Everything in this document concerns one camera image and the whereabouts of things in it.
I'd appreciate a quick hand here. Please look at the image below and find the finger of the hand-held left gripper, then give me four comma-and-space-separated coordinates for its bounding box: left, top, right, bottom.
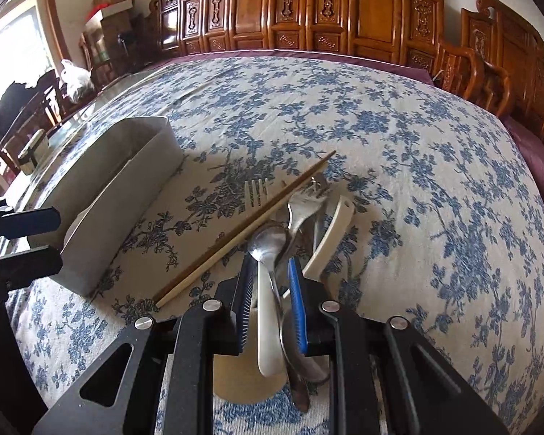
0, 245, 64, 291
0, 199, 63, 246

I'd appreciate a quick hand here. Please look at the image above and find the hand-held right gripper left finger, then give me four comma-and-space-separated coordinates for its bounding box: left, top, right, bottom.
32, 254, 259, 435

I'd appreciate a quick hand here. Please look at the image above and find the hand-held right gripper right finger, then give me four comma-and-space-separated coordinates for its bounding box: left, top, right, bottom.
288, 257, 511, 435

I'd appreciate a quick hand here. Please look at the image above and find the large silver spoon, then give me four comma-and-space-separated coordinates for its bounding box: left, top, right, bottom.
279, 308, 331, 384

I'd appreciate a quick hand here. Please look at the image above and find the wooden chopstick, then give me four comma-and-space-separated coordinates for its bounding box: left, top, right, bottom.
153, 167, 320, 309
156, 151, 337, 302

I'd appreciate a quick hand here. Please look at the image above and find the white handled metal spoon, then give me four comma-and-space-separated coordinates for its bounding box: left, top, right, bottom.
247, 223, 290, 378

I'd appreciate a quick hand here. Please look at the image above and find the metal utensil handle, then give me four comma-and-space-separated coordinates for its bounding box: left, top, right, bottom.
291, 369, 312, 414

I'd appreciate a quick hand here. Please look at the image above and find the silver fork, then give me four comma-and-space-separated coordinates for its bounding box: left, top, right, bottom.
243, 179, 264, 211
287, 174, 331, 259

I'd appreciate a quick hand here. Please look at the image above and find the grey utensil box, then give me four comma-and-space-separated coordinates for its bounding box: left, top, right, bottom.
27, 116, 184, 297

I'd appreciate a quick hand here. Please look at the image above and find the beige round object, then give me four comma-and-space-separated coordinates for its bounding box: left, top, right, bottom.
212, 307, 291, 405

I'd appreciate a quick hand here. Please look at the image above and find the dark chair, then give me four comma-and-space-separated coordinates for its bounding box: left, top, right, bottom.
0, 70, 66, 146

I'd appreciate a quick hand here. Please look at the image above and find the white plastic bag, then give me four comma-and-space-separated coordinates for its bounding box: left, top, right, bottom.
59, 59, 94, 103

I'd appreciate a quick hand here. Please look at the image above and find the window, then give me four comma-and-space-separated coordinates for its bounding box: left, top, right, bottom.
0, 7, 57, 114

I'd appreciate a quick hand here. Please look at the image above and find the blue floral tablecloth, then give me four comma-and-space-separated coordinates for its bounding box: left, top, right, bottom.
9, 57, 544, 435

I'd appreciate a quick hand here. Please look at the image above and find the white and red box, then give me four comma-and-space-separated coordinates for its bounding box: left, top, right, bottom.
85, 0, 134, 23

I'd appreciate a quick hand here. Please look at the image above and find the carved wooden armchair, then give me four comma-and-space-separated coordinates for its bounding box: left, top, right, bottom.
149, 0, 207, 57
435, 0, 544, 141

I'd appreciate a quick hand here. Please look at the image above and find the carved wooden bench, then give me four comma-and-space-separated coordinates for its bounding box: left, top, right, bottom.
202, 0, 440, 66

